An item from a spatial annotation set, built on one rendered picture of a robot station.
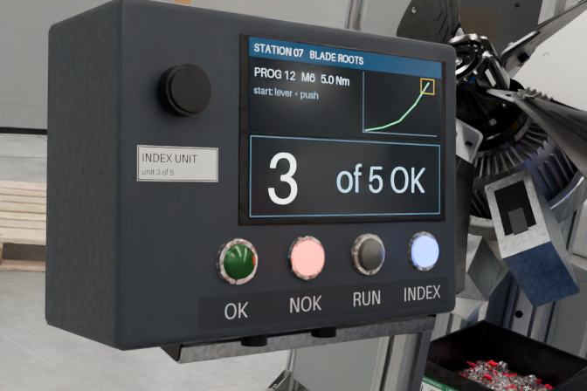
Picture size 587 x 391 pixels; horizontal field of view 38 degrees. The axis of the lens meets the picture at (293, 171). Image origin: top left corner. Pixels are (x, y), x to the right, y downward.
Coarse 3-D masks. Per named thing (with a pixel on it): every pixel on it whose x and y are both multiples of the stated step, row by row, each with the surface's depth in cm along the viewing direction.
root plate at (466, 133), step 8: (456, 120) 131; (456, 128) 130; (464, 128) 130; (472, 128) 130; (464, 136) 130; (472, 136) 130; (480, 136) 130; (456, 144) 129; (464, 144) 129; (456, 152) 128; (464, 152) 129; (472, 152) 129; (472, 160) 128
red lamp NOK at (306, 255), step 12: (300, 240) 51; (312, 240) 52; (288, 252) 51; (300, 252) 51; (312, 252) 51; (324, 252) 52; (288, 264) 51; (300, 264) 51; (312, 264) 51; (300, 276) 51; (312, 276) 52
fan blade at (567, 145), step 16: (528, 112) 117; (544, 112) 117; (560, 112) 117; (576, 112) 119; (544, 128) 113; (560, 128) 113; (576, 128) 112; (560, 144) 109; (576, 144) 109; (576, 160) 106
